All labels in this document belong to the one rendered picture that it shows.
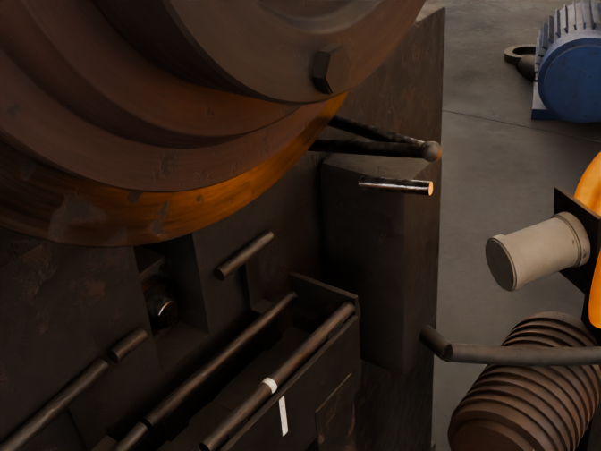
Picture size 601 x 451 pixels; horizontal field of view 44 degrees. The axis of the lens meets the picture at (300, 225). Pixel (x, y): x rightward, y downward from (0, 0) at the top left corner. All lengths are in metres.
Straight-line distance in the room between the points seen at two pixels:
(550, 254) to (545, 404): 0.17
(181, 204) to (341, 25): 0.14
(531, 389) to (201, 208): 0.50
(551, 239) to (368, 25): 0.45
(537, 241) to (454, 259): 1.19
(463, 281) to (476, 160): 0.65
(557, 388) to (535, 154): 1.69
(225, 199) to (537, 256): 0.41
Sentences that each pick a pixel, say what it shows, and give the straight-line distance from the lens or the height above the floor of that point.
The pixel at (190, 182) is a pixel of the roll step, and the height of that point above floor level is 0.93.
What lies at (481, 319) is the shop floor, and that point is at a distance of 1.80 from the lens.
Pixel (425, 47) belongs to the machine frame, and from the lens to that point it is 0.89.
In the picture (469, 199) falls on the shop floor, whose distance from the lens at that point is 2.24.
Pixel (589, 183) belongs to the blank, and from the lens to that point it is 0.83.
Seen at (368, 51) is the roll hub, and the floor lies 0.99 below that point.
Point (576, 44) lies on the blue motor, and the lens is 2.54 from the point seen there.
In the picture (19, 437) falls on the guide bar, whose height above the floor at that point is 0.76.
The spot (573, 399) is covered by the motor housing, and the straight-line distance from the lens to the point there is 0.89.
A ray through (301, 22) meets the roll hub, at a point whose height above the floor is 1.02.
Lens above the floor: 1.13
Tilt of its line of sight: 32 degrees down
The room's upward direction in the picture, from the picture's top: 5 degrees counter-clockwise
